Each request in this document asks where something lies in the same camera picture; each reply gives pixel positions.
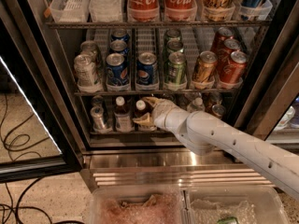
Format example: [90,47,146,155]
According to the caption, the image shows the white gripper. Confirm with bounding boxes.
[133,96,190,134]

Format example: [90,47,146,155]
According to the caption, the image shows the brown drink bottle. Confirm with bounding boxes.
[135,100,157,132]
[114,96,134,133]

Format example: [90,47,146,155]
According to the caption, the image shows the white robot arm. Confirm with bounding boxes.
[134,97,299,200]

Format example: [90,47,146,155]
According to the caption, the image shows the clear water bottle rear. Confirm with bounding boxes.
[178,92,202,107]

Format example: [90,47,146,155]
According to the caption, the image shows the clear water bottle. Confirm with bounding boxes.
[178,92,202,107]
[187,97,205,113]

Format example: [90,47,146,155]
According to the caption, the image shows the clear water bottle front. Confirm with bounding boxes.
[187,97,205,113]

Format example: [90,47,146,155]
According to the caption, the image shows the stainless steel fridge base grille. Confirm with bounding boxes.
[80,147,273,190]

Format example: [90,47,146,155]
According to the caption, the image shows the left Coca-Cola bottle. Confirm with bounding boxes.
[128,0,159,22]

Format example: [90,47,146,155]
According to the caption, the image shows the coca-cola bottle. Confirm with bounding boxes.
[164,0,193,21]
[128,0,159,22]

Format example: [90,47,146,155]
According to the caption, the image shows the right Coca-Cola bottle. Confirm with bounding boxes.
[164,0,193,21]

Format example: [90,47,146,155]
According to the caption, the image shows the open glass fridge door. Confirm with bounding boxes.
[0,0,82,183]

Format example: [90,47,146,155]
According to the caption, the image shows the right fridge glass door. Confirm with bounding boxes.
[233,35,299,151]

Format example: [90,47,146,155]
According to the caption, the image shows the Pepsi can centre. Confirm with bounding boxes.
[136,52,159,91]

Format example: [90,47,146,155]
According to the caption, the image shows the pepsi can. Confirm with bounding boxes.
[109,40,129,56]
[106,53,130,91]
[111,29,130,42]
[136,52,159,91]

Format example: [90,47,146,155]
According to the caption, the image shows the green soda can front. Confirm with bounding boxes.
[164,51,187,91]

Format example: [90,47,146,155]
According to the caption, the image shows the green soda can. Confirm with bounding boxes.
[165,40,184,56]
[164,51,187,91]
[164,29,181,43]

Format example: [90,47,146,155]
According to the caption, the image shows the Pepsi can front left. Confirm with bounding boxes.
[106,53,130,91]

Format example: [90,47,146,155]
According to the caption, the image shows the silver can bottom rear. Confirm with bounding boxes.
[91,95,104,106]

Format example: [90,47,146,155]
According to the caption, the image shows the silver can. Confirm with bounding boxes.
[91,105,111,133]
[91,95,104,106]

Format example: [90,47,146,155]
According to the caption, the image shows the silver can bottom front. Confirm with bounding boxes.
[91,105,111,133]

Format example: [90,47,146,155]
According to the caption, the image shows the bronze can bottom rear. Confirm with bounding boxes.
[206,92,222,106]

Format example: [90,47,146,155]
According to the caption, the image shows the bronze can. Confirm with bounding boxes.
[211,104,226,119]
[206,92,222,106]

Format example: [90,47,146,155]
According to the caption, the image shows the gold soda can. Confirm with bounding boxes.
[192,51,218,88]

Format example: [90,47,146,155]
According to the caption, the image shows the bronze can bottom front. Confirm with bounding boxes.
[211,104,226,119]

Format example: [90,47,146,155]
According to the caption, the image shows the green soda can middle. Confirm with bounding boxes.
[165,40,184,56]

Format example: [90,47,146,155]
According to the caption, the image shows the Pepsi can middle left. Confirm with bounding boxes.
[109,40,129,56]

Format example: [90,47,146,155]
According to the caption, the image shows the white soda can front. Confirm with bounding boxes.
[74,54,103,93]

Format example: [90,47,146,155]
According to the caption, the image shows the white soda can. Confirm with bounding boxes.
[80,40,102,65]
[74,54,103,93]

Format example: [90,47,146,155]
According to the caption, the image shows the green soda can rear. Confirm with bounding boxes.
[164,29,181,43]

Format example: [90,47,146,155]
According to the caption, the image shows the Pepsi can rear left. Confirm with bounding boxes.
[111,29,130,42]

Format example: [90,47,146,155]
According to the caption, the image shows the white soda can rear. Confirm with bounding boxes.
[80,40,102,65]

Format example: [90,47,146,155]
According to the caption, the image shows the red soda can front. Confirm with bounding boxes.
[220,51,248,84]

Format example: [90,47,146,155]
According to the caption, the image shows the red soda can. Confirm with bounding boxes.
[217,38,241,66]
[211,27,235,52]
[220,51,248,84]

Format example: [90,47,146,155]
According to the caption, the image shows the left clear plastic bin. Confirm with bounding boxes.
[88,185,188,224]

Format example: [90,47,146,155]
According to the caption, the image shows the clear plastic bin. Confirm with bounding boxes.
[185,185,290,224]
[88,185,188,224]

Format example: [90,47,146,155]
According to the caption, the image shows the red soda can middle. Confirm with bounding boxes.
[217,38,241,66]

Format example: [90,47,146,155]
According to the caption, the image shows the red soda can rear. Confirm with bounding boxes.
[211,27,235,52]

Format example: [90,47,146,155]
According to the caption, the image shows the right clear plastic bin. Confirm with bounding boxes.
[185,185,290,224]

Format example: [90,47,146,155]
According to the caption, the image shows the white ribbed container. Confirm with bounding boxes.
[89,0,122,22]

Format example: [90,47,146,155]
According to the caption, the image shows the empty clear plastic tray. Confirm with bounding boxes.
[50,0,90,22]

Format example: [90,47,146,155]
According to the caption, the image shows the green can in bin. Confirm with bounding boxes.
[217,217,239,224]

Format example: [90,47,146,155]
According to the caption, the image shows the black floor cables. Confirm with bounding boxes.
[0,91,85,224]

